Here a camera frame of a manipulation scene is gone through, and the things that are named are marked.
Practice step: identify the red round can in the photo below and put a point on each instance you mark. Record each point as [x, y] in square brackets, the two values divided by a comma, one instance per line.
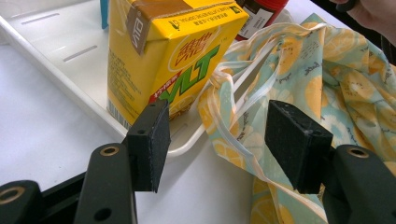
[261, 17]

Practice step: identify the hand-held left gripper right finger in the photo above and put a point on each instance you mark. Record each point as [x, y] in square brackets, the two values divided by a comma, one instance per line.
[311, 146]

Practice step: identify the yellow drink carton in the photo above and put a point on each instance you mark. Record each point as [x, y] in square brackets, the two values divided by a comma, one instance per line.
[155, 62]

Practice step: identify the white plastic tray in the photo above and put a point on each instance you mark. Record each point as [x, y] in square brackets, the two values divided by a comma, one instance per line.
[77, 71]

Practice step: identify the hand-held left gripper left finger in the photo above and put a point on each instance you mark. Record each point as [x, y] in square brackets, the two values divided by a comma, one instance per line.
[124, 168]

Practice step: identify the lemon print cloth bag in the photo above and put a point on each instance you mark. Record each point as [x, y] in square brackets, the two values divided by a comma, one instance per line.
[327, 77]

